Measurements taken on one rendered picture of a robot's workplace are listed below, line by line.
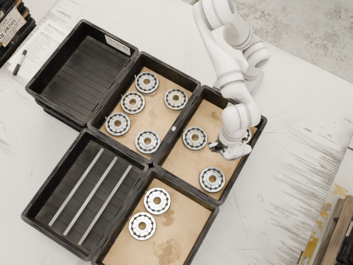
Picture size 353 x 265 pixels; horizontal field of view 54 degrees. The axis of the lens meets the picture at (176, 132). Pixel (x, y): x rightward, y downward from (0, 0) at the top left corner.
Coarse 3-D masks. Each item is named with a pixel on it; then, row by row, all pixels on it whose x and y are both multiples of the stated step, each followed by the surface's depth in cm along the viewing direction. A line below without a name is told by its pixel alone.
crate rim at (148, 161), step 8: (136, 56) 145; (152, 56) 145; (168, 64) 144; (128, 72) 142; (176, 72) 143; (120, 80) 141; (192, 80) 142; (112, 88) 140; (192, 96) 139; (104, 104) 137; (96, 112) 136; (184, 112) 137; (176, 120) 137; (96, 128) 134; (104, 136) 133; (168, 136) 134; (120, 144) 132; (160, 144) 133; (136, 152) 131; (144, 160) 130; (152, 160) 130
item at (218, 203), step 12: (180, 120) 136; (264, 120) 137; (168, 144) 133; (252, 144) 134; (156, 168) 130; (240, 168) 130; (180, 180) 128; (204, 192) 127; (228, 192) 127; (216, 204) 126
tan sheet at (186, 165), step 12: (204, 108) 149; (216, 108) 149; (192, 120) 147; (204, 120) 147; (216, 120) 147; (216, 132) 145; (252, 132) 146; (180, 144) 143; (168, 156) 142; (180, 156) 142; (192, 156) 142; (204, 156) 142; (216, 156) 142; (168, 168) 140; (180, 168) 140; (192, 168) 140; (204, 168) 140; (228, 168) 141; (192, 180) 139; (228, 180) 139
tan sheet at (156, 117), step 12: (132, 84) 151; (168, 84) 152; (144, 96) 150; (156, 96) 150; (120, 108) 148; (156, 108) 148; (132, 120) 146; (144, 120) 146; (156, 120) 146; (168, 120) 146; (132, 132) 144; (132, 144) 143; (144, 156) 141
